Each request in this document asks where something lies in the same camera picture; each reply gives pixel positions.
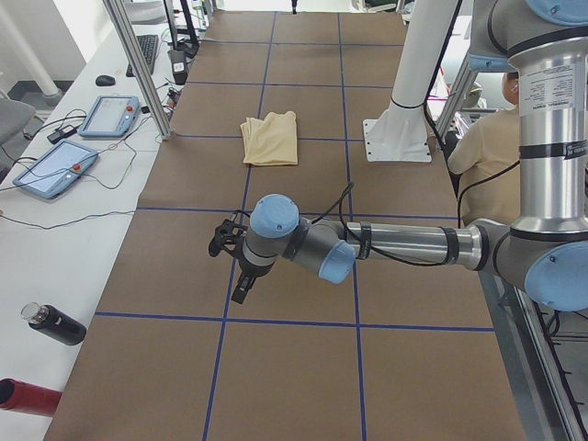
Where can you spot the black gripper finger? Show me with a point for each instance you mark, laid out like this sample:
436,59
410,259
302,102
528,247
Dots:
243,285

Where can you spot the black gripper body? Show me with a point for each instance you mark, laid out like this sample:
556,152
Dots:
250,269

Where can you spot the beige long-sleeve printed shirt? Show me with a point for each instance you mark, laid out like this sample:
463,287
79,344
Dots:
271,141

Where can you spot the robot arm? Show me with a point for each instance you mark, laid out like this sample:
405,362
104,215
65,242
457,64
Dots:
544,251

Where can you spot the black water bottle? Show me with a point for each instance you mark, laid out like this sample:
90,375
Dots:
52,322

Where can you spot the far blue teach pendant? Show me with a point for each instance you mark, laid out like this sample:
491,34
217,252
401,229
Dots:
110,117

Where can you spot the blue teach pendant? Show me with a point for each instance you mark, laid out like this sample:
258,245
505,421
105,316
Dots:
56,170
110,117

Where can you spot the near blue teach pendant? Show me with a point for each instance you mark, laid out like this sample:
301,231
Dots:
56,170

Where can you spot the black computer mouse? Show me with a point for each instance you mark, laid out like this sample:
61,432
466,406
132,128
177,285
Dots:
105,80

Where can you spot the black keyboard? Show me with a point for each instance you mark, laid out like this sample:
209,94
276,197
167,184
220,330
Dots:
149,45

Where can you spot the red cylinder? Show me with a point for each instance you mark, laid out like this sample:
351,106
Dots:
22,397

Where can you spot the seated person in beige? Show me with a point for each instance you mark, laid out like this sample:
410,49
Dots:
490,191

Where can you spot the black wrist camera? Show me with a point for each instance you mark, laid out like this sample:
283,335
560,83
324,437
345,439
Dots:
228,237

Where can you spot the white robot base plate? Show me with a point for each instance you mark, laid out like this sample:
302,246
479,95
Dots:
400,132

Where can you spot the grey aluminium frame post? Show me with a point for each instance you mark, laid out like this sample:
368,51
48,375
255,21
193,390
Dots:
130,44

